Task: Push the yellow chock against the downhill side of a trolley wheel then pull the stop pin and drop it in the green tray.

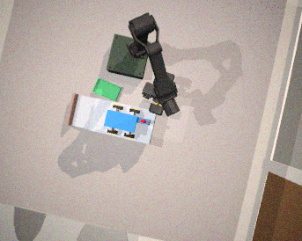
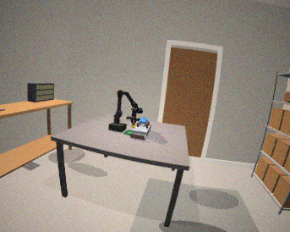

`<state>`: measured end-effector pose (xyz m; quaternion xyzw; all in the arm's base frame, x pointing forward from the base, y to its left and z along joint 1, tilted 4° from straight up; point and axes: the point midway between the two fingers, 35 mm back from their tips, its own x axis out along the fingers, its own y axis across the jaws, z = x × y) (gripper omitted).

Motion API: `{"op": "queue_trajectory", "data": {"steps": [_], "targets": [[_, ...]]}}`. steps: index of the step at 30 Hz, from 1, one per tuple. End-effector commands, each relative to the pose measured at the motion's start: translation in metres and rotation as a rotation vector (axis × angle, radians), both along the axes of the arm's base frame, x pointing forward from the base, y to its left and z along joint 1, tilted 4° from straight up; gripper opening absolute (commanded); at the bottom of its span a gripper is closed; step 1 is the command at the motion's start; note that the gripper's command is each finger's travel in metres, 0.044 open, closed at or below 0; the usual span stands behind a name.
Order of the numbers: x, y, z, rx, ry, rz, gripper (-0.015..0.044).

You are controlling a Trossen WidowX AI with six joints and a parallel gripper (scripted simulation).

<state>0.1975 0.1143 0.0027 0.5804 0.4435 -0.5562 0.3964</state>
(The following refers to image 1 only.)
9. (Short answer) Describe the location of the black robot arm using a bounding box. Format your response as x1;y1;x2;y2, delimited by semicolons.
126;12;180;117

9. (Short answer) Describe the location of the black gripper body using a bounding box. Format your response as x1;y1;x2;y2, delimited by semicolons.
149;72;175;115

